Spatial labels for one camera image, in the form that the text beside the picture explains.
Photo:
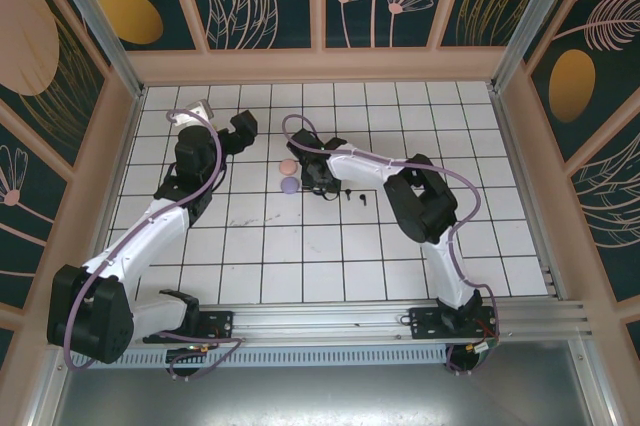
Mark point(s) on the aluminium table side rail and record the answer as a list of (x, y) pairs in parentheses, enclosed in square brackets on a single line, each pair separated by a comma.
[(125, 146), (531, 196)]

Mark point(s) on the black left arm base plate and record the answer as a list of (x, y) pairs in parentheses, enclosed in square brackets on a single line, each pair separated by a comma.
[(220, 323)]

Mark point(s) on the aluminium mounting rail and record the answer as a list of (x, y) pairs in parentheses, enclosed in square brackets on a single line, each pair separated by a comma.
[(320, 318)]

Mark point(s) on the leaf line art wall panel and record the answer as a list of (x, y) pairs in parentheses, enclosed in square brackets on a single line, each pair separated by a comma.
[(610, 206)]

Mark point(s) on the peach circle moon wall panel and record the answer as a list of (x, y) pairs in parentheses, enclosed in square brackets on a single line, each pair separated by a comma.
[(25, 46)]

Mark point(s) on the purple earbud charging case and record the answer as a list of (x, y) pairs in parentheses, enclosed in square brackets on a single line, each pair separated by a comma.
[(289, 185)]

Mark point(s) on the grey metal sheet panel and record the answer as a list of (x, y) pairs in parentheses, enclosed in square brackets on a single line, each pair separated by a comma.
[(320, 396)]

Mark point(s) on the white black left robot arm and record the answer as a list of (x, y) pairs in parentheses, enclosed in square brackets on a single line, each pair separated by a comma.
[(150, 231)]

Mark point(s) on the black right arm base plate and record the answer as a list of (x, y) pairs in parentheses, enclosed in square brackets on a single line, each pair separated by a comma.
[(425, 321)]

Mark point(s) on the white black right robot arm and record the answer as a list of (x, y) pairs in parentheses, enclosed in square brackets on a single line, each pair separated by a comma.
[(360, 166)]

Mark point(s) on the aluminium corner post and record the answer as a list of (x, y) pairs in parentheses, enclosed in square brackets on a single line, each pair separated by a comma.
[(543, 11), (90, 11)]

